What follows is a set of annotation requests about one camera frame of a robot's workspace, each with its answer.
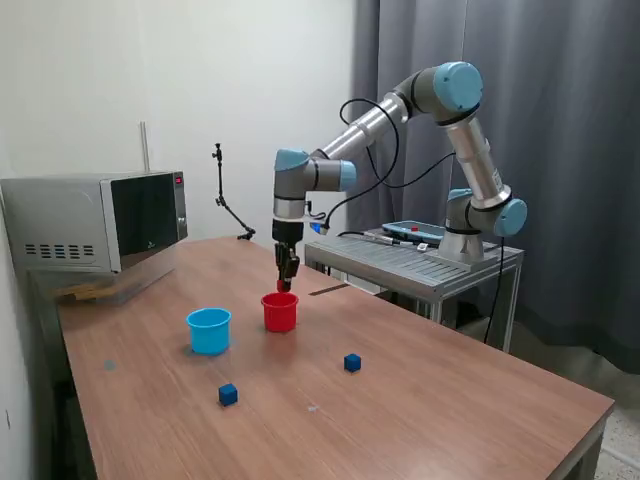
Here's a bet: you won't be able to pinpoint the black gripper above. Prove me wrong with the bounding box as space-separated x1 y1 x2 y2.
272 219 306 291

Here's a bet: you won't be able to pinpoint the red plastic cup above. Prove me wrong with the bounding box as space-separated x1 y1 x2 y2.
260 292 300 334

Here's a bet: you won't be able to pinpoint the black rod tool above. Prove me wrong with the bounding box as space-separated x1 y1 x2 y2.
335 229 431 251

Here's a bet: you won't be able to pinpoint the blue plastic cup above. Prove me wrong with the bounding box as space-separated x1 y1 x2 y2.
185 307 234 357

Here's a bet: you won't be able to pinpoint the blue teach pendant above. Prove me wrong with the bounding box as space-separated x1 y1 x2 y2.
382 221 446 241

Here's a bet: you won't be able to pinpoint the grey metal robot cart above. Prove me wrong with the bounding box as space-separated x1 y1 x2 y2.
303 227 525 354

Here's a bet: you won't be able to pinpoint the grey microwave stand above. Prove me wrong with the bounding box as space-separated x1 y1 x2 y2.
27 254 177 305

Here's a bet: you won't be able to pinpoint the wooden boards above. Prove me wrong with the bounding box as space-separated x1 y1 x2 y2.
49 282 119 303

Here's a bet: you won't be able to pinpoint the silver microwave oven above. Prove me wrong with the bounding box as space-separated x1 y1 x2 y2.
0 169 189 275

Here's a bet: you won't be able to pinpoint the grey curtain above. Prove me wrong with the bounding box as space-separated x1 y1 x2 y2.
347 0 640 375

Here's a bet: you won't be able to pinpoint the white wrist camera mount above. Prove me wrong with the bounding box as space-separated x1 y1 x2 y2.
303 212 332 236

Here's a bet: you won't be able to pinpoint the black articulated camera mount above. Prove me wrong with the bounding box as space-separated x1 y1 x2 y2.
209 142 257 242

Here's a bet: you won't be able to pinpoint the black looping robot cable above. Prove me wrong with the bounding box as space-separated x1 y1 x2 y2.
326 97 459 236

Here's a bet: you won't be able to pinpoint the white wall pipe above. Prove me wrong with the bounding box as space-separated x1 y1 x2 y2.
139 119 151 174

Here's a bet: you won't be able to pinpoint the black hanging power cable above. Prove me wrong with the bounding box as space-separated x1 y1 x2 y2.
483 232 506 346

